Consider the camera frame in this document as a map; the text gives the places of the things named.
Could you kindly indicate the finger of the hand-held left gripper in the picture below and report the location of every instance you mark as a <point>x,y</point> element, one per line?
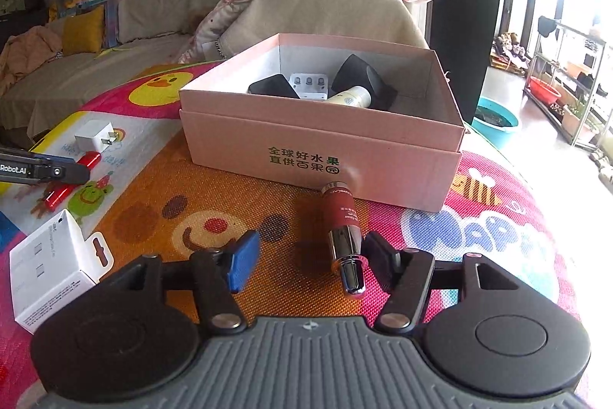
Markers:
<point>62,172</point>

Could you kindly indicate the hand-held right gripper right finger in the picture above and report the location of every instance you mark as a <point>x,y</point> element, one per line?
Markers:
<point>383,260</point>

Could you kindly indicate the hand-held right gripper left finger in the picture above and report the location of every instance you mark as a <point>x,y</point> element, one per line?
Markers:
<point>244,258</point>

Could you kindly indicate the red glossy stick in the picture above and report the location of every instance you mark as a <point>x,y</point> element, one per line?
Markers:
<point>57,197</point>

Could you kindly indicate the white charger plug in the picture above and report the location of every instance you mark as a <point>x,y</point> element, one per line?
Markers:
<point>91,136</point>

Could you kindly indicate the dark red cosmetic bottle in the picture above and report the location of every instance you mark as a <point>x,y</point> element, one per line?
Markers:
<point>341,210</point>

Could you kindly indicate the pink cardboard box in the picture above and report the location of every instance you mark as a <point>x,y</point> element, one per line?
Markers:
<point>392,169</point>

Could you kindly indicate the white cream tube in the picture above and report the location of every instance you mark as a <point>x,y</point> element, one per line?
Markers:
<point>352,97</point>

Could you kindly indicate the black rounded block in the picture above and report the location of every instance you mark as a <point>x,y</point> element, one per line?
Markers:
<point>273,85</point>

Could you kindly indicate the white tray with buttons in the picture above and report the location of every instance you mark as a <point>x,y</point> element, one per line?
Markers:
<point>311,90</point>

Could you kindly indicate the black tapered container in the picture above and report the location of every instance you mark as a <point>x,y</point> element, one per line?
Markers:
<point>357,76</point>

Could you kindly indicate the colourful cartoon play mat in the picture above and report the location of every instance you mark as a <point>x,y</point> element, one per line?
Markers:
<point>287,198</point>

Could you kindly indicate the white small carton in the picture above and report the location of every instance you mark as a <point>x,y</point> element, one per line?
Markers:
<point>52,265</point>

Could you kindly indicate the peach cloth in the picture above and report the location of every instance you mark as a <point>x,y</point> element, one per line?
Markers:
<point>26,54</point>

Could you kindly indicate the yellow cushion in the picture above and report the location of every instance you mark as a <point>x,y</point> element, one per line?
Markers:
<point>82,30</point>

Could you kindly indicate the striped cushion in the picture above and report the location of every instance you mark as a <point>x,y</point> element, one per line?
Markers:
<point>111,23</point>

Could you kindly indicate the small colourful toys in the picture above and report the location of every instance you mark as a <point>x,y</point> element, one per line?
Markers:
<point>79,1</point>

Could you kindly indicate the teal plastic basin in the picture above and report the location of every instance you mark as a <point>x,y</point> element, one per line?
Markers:
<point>495,124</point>

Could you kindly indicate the red plastic basin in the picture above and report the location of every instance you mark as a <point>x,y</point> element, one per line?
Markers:
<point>545,90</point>

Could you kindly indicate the potted plant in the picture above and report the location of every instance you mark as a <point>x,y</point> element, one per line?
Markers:
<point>579,121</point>

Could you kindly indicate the beige shoe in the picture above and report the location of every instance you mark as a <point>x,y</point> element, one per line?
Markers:
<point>602,160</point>

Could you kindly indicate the heap of plush toys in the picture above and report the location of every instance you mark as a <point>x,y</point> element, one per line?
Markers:
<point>508,52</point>

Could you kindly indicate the beige covered sofa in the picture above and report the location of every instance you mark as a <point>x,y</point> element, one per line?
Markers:
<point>325,11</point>

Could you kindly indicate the dark tall cabinet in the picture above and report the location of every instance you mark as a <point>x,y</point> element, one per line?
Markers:
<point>467,6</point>

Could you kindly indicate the metal shelf rack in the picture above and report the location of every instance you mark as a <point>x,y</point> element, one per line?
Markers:
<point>596,54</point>

